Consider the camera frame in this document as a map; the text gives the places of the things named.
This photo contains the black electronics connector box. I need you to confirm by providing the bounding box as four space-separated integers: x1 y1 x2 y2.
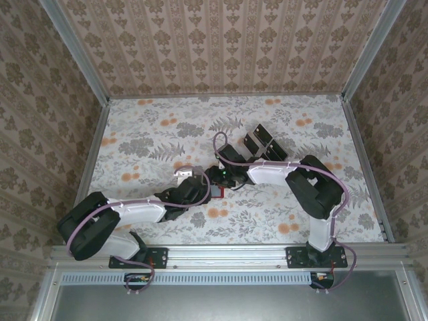
123 272 152 290
309 271 335 290

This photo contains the grey metal panel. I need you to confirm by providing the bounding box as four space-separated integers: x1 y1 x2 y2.
31 270 428 321

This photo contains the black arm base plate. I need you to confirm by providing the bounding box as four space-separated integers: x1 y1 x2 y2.
108 246 169 270
286 246 348 270

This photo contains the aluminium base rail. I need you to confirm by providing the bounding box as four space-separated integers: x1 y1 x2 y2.
48 243 414 272

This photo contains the aluminium wall rail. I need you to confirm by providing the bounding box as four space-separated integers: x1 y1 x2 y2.
107 92 345 100

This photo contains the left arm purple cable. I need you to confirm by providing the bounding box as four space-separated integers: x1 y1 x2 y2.
66 165 211 297

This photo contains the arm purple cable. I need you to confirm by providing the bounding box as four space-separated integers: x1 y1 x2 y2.
213 132 357 294
66 165 211 297

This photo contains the slotted white cable duct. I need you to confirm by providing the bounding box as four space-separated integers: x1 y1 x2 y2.
62 272 314 286

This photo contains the aluminium side rail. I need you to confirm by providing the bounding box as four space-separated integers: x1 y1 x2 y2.
340 95 395 243
63 98 111 245

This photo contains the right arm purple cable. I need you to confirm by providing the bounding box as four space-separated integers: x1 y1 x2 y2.
213 132 357 294

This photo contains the aluminium frame post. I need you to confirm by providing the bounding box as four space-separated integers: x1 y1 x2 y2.
38 0 111 105
340 0 407 101

